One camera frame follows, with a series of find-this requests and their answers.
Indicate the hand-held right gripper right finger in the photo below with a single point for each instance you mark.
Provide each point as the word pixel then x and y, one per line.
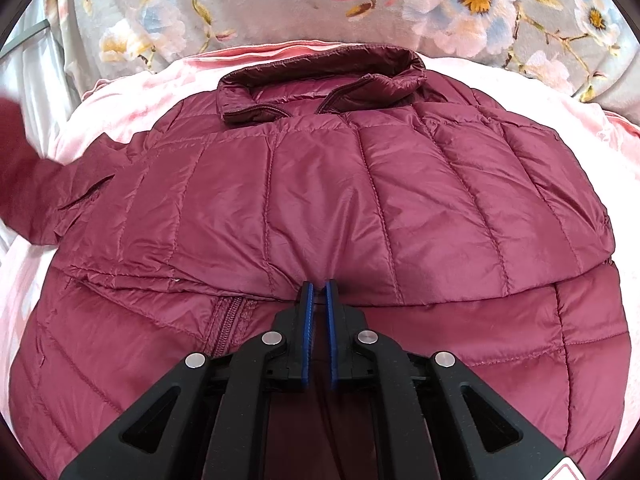
pixel 331 320

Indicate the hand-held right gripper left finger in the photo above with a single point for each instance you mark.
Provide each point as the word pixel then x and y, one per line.
pixel 306 320

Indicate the maroon puffer jacket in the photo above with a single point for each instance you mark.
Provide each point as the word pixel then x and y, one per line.
pixel 350 200

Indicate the grey floral blanket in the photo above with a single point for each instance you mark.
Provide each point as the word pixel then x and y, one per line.
pixel 260 5

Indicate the silver satin curtain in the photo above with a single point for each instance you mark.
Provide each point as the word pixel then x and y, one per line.
pixel 47 90

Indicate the grey curtain band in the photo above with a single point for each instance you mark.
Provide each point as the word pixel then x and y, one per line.
pixel 25 37

